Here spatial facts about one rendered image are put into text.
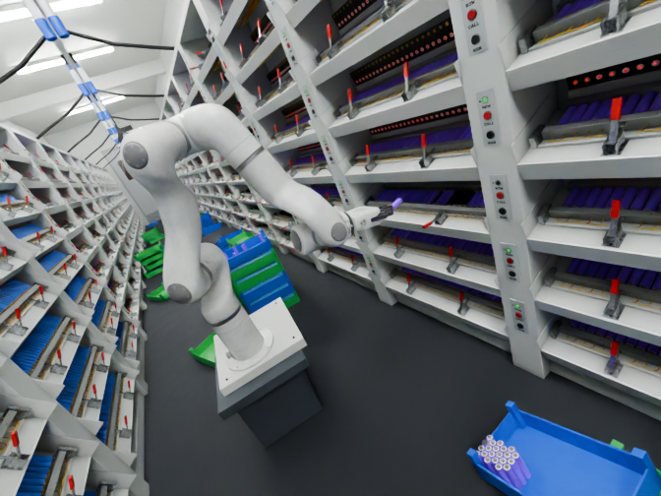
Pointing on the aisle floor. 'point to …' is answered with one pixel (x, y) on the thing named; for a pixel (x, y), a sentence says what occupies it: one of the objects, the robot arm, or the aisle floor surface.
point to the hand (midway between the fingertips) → (385, 211)
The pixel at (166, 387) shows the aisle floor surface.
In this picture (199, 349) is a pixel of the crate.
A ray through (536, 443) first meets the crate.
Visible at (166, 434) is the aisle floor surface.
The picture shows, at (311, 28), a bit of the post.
